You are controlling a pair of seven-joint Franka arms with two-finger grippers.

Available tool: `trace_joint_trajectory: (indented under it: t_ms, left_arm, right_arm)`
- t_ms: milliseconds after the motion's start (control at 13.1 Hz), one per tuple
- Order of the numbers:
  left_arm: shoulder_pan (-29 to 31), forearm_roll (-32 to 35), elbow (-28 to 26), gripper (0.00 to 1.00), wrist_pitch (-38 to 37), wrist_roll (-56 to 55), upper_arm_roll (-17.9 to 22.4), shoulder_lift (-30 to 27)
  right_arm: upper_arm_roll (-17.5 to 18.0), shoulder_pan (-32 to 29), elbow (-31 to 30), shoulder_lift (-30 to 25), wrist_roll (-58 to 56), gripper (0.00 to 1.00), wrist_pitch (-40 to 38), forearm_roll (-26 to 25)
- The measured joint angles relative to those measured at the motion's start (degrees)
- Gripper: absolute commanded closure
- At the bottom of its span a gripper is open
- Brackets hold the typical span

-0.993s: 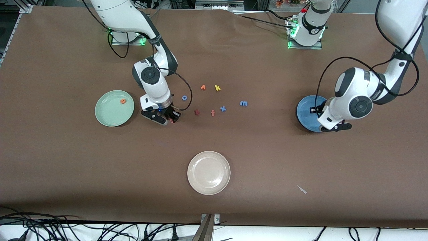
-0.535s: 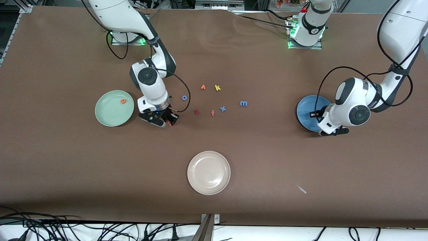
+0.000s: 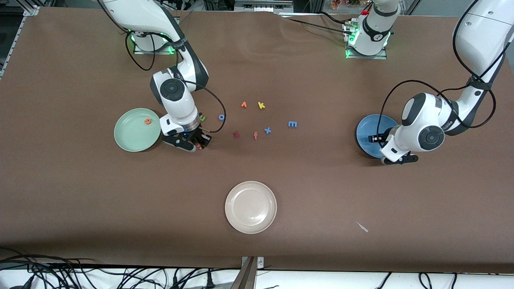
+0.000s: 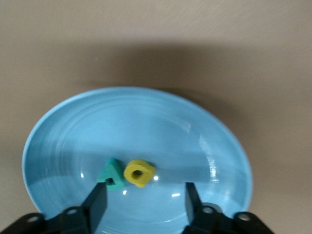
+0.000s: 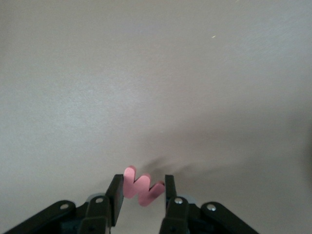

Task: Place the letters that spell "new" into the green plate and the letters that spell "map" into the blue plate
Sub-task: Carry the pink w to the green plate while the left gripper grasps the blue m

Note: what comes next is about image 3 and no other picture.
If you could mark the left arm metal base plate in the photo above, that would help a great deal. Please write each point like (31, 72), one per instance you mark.
(367, 57)

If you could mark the silver metal bracket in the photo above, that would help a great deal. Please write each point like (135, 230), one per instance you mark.
(260, 261)

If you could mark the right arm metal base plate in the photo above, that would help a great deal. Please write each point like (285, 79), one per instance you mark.
(160, 52)

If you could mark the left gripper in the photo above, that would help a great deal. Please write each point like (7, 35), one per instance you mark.
(382, 138)

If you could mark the metal camera post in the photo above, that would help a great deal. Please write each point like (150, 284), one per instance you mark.
(245, 279)

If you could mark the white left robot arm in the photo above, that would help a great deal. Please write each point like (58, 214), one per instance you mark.
(482, 36)

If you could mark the small white paper scrap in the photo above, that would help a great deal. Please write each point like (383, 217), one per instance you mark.
(362, 227)

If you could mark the green plate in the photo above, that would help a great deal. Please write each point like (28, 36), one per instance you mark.
(134, 136)

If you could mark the beige plate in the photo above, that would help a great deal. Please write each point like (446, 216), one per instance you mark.
(251, 207)

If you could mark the grey metal box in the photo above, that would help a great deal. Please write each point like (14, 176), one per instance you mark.
(263, 6)

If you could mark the aluminium frame rail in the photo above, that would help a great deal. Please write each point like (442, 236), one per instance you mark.
(510, 40)
(30, 9)

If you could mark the blue plate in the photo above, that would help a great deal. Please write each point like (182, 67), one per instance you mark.
(363, 134)

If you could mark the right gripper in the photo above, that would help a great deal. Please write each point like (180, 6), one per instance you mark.
(198, 136)

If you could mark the brown table cover sheet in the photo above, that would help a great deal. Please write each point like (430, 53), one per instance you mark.
(257, 249)

